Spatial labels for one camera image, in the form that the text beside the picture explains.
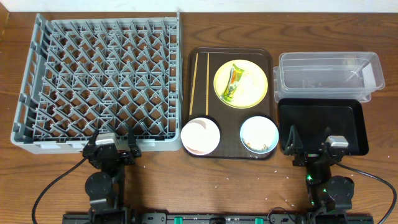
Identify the light blue bowl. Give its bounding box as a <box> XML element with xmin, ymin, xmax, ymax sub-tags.
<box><xmin>239</xmin><ymin>116</ymin><xmax>279</xmax><ymax>154</ymax></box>

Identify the white tissue paper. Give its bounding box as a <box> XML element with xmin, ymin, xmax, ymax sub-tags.
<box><xmin>238</xmin><ymin>73</ymin><xmax>263</xmax><ymax>100</ymax></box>

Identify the green snack wrapper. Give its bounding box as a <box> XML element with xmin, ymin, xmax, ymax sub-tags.
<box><xmin>221</xmin><ymin>63</ymin><xmax>244</xmax><ymax>103</ymax></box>

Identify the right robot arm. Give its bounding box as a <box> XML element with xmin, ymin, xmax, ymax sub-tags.
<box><xmin>284</xmin><ymin>125</ymin><xmax>354</xmax><ymax>223</ymax></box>

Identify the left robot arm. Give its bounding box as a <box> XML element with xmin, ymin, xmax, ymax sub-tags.
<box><xmin>83</xmin><ymin>126</ymin><xmax>142</xmax><ymax>213</ymax></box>

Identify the black waste tray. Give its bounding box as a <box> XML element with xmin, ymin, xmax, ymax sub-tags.
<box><xmin>278</xmin><ymin>98</ymin><xmax>369</xmax><ymax>156</ymax></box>

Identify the grey plastic dishwasher rack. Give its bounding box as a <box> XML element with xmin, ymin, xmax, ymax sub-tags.
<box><xmin>11</xmin><ymin>14</ymin><xmax>183</xmax><ymax>154</ymax></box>

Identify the clear plastic bin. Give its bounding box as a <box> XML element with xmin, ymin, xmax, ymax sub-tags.
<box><xmin>273</xmin><ymin>52</ymin><xmax>385</xmax><ymax>103</ymax></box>

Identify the yellow round plate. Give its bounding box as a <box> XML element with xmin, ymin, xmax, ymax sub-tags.
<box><xmin>213</xmin><ymin>59</ymin><xmax>269</xmax><ymax>109</ymax></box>

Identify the dark brown serving tray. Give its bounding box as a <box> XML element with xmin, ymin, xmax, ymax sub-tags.
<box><xmin>182</xmin><ymin>47</ymin><xmax>276</xmax><ymax>161</ymax></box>

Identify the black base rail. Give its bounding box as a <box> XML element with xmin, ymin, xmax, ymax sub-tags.
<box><xmin>62</xmin><ymin>212</ymin><xmax>374</xmax><ymax>224</ymax></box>

